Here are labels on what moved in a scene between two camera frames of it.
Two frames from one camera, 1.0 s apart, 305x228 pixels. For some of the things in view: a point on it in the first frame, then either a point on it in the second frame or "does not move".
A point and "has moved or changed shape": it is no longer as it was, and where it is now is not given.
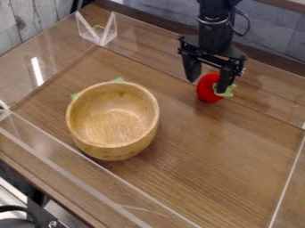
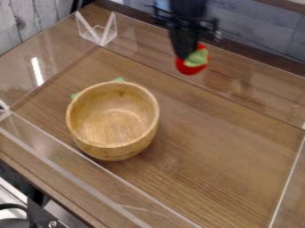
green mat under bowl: (118, 79) does not move
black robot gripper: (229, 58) → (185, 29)
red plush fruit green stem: (207, 88) has moved or changed shape
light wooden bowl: (113, 116) does not move
